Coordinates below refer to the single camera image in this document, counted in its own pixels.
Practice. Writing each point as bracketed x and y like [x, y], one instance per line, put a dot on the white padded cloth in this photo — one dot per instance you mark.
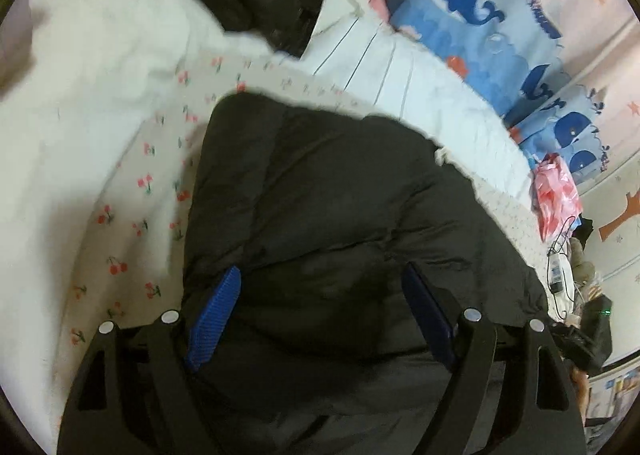
[75, 110]

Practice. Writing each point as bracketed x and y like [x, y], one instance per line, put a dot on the cherry print bed sheet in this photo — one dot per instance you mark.
[150, 185]

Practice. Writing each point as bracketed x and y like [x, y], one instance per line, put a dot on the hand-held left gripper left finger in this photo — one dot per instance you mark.
[212, 315]

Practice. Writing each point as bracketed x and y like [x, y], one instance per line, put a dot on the whale print curtain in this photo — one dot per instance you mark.
[475, 35]

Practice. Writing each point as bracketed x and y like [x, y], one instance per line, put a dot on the pink white garment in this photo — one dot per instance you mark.
[555, 200]

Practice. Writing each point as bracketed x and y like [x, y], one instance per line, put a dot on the brown tree wall sticker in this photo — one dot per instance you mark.
[622, 222]

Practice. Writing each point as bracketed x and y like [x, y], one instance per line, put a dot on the white striped quilt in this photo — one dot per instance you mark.
[400, 85]

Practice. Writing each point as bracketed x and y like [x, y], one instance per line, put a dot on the dark puffer jacket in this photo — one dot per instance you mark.
[325, 210]

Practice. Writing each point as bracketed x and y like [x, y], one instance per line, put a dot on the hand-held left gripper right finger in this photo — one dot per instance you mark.
[430, 315]

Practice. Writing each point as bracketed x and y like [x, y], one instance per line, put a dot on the pile of assorted clutter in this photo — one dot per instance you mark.
[582, 265]

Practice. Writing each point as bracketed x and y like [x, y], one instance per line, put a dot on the white charger device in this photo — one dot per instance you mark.
[556, 275]

